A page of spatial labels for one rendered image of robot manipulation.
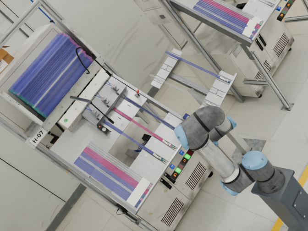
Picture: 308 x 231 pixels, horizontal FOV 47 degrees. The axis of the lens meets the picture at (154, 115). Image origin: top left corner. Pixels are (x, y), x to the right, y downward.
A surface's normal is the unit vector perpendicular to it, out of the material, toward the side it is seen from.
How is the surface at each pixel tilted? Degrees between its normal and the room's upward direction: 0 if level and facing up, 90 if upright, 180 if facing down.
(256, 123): 0
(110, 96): 46
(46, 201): 90
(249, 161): 8
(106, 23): 90
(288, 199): 90
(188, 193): 90
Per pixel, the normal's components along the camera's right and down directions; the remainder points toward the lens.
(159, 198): 0.55, 0.12
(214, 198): -0.61, -0.61
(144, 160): -0.03, -0.33
